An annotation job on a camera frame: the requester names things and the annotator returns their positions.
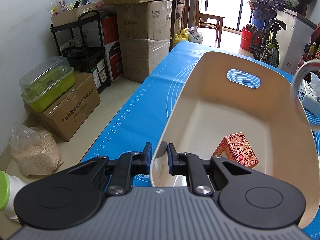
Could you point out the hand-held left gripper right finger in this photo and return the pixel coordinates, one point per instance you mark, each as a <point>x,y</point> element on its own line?
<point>170,158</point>

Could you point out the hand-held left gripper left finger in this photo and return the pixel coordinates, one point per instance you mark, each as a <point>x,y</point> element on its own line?
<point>149,155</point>

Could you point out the cream plastic storage bin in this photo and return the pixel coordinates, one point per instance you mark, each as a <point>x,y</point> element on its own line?
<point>212,120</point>

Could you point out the red floral patterned box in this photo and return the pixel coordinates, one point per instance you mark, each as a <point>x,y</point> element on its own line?
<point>237,148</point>

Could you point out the clear tape roll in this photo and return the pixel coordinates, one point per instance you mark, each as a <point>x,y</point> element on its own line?
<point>297,97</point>

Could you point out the blue silicone measuring mat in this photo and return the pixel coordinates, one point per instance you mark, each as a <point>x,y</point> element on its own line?
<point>140,105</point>

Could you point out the printed cardboard box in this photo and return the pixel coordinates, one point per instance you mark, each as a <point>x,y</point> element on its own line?
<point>72,112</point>

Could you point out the red and white appliance box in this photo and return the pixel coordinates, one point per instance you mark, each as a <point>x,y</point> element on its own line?
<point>112,52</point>

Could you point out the large taped cardboard box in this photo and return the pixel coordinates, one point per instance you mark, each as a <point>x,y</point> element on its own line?
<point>142,42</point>

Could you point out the clear bag of grain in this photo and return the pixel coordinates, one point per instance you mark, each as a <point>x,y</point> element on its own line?
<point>35,152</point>

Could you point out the black utility cart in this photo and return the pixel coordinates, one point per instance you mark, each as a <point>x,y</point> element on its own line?
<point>86,55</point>

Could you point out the green container with clear lid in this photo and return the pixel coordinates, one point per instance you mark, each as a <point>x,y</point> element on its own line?
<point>47,87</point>

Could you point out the yellow plastic jug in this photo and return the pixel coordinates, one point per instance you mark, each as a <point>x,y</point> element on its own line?
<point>181,37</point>

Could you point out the grey plastic bag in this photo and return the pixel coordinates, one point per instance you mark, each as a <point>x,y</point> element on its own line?
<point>196,35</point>

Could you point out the dark wooden shelf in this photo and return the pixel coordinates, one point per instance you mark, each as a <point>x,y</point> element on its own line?
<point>178,17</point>

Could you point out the red plastic bucket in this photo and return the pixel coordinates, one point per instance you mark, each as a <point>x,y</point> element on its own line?
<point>246,38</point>

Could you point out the wooden chair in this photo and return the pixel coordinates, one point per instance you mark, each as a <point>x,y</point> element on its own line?
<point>211,18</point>

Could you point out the white bottle with green cap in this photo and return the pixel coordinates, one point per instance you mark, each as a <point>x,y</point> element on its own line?
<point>6,192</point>

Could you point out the green and black bicycle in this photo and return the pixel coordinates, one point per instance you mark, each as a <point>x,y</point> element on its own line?
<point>268,45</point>

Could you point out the blue patterned tissue box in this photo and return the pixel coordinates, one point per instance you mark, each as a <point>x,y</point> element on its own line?
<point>308,95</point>

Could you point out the open tan cardboard box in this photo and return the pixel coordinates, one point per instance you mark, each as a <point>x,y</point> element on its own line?
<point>72,15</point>

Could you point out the blue plastic barrel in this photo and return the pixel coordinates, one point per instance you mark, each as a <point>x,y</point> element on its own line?
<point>257,22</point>

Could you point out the white chest freezer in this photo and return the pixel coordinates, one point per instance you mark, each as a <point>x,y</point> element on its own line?
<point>295,37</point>

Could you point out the snack packet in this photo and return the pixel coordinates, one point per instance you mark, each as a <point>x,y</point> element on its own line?
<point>61,3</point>

